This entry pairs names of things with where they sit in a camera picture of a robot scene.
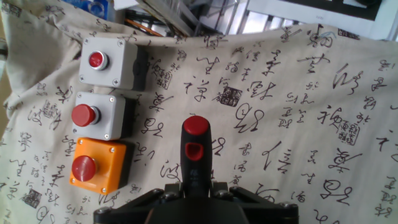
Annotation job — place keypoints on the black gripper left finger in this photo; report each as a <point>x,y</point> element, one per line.
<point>124,210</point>

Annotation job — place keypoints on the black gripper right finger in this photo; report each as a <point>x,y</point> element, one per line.
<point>267,210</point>

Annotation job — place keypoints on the black ladle with red trim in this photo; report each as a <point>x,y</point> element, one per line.
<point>196,168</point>

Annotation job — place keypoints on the orange box with red button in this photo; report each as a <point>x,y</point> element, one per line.
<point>105,165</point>

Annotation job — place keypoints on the grey box with mushroom button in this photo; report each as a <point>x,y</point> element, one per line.
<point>109,115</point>

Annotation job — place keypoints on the calligraphy print tablecloth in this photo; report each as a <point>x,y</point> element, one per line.
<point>280,109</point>

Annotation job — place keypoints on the grey box with flat button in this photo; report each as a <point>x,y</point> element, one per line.
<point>121,62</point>

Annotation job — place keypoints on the orange pole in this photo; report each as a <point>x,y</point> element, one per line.
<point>143,27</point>

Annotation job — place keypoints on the white monitor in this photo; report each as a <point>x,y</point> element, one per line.
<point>311,15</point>

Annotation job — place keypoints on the aluminium frame bar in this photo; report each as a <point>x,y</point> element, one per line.
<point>168,15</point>

